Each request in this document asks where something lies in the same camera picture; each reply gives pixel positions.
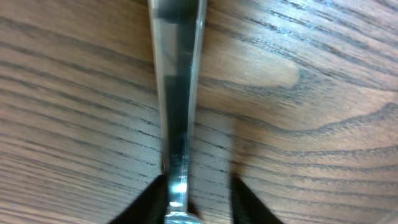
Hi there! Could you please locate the metal fork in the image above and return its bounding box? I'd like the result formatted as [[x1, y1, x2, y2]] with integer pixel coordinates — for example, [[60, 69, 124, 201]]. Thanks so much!
[[148, 0, 207, 224]]

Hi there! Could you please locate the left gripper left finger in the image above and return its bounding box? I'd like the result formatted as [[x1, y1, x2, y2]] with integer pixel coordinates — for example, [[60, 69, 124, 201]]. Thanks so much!
[[109, 175, 168, 224]]

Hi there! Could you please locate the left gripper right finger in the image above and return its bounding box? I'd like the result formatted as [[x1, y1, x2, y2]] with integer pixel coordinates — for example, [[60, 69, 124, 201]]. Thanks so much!
[[230, 175, 283, 224]]

